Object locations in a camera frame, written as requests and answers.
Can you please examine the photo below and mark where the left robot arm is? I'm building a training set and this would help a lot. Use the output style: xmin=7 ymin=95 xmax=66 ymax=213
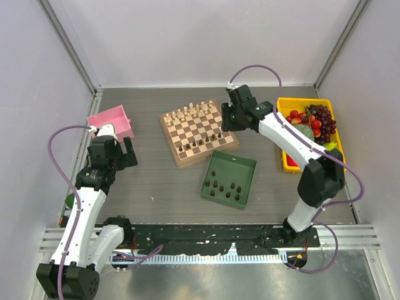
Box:
xmin=36 ymin=135 xmax=138 ymax=299

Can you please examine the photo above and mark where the green melon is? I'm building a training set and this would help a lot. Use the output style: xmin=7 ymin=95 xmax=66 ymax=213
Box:
xmin=294 ymin=124 xmax=314 ymax=141

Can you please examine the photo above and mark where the pink plastic box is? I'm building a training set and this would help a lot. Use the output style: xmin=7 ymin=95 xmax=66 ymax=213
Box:
xmin=87 ymin=105 xmax=134 ymax=142

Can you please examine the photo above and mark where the green plastic tray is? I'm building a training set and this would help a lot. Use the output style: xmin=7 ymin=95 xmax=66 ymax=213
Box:
xmin=200 ymin=151 xmax=257 ymax=209

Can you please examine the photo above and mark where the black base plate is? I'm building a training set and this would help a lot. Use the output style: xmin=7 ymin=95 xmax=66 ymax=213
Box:
xmin=124 ymin=224 xmax=320 ymax=256

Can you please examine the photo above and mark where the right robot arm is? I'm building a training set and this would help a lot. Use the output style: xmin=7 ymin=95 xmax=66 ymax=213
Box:
xmin=221 ymin=84 xmax=344 ymax=246

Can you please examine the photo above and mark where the green pear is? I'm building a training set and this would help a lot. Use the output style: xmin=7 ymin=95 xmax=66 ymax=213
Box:
xmin=323 ymin=141 xmax=338 ymax=151

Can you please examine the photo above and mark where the wooden chessboard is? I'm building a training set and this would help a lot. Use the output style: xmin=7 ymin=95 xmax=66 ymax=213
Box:
xmin=159 ymin=99 xmax=239 ymax=167

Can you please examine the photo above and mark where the red cherries cluster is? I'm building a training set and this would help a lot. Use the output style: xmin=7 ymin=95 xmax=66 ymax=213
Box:
xmin=286 ymin=110 xmax=322 ymax=138

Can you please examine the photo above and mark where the aluminium frame rail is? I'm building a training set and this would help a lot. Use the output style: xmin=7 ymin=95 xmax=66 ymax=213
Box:
xmin=39 ymin=219 xmax=381 ymax=271

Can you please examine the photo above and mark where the purple grape bunch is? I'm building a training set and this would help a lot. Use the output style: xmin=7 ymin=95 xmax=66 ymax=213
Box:
xmin=305 ymin=104 xmax=337 ymax=145

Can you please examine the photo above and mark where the light chess pieces row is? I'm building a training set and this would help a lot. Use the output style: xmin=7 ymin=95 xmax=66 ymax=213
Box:
xmin=160 ymin=99 xmax=221 ymax=127

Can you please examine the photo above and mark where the yellow fruit bin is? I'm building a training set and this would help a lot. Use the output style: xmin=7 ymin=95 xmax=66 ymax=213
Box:
xmin=277 ymin=97 xmax=346 ymax=162

